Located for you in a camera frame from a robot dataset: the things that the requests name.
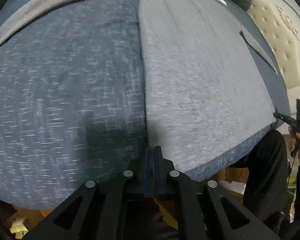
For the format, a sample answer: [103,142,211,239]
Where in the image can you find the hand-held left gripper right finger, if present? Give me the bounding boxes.
[154,146,280,240]

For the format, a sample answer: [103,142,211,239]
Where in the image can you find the cream tufted headboard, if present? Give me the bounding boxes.
[247,0,300,89]

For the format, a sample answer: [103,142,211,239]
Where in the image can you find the brown cardboard box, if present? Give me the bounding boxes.
[12,204,55,230]

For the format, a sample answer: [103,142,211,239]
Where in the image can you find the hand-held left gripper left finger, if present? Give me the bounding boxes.
[21,146,150,240]

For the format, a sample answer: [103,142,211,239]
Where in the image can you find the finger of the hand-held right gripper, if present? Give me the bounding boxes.
[273,112,290,122]

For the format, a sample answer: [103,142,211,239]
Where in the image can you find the yellow packet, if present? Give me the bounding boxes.
[6,217,28,239]

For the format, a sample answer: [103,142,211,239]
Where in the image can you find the grey knit sweater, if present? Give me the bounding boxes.
[0,0,280,177]

